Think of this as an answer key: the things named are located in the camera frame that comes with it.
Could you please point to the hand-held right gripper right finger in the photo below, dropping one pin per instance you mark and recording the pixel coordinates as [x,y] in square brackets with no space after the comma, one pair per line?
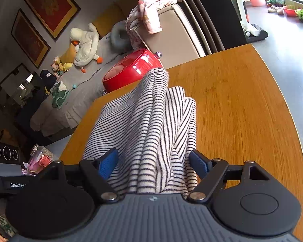
[199,161]

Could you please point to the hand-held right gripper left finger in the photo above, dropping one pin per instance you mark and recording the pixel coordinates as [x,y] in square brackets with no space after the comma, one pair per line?
[108,163]

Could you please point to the striped knit sweater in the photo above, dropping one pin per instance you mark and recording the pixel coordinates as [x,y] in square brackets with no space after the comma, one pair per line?
[146,131]

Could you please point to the clear jar with pink contents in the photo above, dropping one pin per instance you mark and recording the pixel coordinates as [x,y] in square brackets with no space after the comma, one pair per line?
[40,157]

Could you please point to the grey sofa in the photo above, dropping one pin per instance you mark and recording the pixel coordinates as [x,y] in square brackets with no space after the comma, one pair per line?
[85,90]

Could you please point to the glass coffee table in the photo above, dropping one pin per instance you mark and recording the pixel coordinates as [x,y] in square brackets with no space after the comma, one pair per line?
[14,88]

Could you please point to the green cloth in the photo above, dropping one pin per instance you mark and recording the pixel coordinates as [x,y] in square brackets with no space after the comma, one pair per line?
[60,94]

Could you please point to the red round stool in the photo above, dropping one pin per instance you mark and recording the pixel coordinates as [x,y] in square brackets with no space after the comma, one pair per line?
[131,70]

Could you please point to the small yellow plush toy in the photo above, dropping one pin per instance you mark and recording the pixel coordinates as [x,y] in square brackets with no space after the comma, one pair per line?
[68,66]

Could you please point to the small doll toys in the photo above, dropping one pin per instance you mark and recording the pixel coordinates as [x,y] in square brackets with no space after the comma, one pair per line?
[56,68]

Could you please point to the white goose plush toy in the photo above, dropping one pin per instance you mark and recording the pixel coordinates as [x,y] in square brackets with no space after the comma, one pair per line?
[87,45]

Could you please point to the beige chair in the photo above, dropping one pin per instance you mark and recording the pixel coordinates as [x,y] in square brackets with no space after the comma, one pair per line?
[174,37]

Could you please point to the grey neck pillow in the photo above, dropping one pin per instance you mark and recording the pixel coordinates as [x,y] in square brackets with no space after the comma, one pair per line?
[120,34]

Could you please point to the small red framed picture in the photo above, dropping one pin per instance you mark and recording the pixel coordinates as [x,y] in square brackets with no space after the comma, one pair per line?
[30,37]

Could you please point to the yellow sofa back cushion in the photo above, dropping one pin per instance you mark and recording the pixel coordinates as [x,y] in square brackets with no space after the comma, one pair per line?
[108,20]

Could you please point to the dark curtain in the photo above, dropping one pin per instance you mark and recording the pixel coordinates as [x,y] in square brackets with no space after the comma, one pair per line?
[204,10]

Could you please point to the pink patterned blanket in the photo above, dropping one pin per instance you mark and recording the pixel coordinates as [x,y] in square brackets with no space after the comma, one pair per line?
[147,12]

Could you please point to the white upright vacuum cleaner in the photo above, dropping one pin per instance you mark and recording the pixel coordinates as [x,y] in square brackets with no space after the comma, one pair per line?
[238,2]

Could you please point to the large red framed picture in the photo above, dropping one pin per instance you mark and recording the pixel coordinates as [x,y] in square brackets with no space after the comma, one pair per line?
[51,6]

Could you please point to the pair of shoes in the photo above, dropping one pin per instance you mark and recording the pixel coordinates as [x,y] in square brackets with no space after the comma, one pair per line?
[276,10]

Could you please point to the red plastic basin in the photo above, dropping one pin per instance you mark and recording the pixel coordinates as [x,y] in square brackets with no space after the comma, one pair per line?
[291,11]

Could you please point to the leafy green plant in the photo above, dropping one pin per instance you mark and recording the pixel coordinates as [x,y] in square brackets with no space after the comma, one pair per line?
[276,0]

